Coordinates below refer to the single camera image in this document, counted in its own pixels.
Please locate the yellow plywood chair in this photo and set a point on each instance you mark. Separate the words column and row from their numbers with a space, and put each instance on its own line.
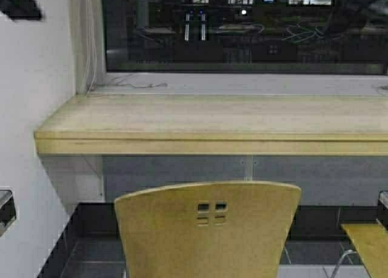
column 370, row 244
column 207, row 229

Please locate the black robot base left corner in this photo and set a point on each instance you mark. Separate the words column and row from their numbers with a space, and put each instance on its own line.
column 8, row 210

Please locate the black robot base right corner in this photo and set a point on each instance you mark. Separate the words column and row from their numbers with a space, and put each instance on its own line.
column 382, row 214

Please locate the long wooden counter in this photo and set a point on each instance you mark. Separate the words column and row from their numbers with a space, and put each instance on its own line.
column 161, row 124

